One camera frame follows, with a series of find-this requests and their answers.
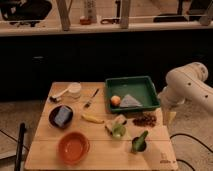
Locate yellow banana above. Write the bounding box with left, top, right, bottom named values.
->
left=81, top=114, right=104, bottom=124

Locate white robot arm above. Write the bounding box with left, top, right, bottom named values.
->
left=158, top=62, right=213, bottom=125

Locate red bowl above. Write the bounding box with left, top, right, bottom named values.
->
left=57, top=132, right=90, bottom=165

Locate orange fruit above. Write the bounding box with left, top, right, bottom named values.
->
left=110, top=95, right=121, bottom=106

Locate grey cloth in tray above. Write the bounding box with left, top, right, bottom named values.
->
left=120, top=94, right=142, bottom=107

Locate metal fork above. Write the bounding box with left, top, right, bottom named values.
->
left=83, top=88, right=99, bottom=108

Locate white measuring scoop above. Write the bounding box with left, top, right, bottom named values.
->
left=49, top=82, right=82, bottom=102

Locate green plastic tray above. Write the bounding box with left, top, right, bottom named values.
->
left=105, top=76, right=160, bottom=113

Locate green cup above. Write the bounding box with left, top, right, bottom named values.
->
left=112, top=123, right=126, bottom=138

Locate brown nut pile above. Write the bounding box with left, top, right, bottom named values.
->
left=133, top=114, right=157, bottom=127

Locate blue grey sponge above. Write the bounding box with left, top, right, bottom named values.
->
left=54, top=106, right=71, bottom=127

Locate green pestle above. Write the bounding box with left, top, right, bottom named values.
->
left=136, top=131, right=148, bottom=145

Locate black pole left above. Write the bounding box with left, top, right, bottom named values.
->
left=14, top=123, right=26, bottom=171

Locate black office chair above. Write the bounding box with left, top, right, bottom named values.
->
left=0, top=0, right=52, bottom=27

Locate black floor cable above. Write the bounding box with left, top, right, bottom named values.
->
left=169, top=132, right=213, bottom=171

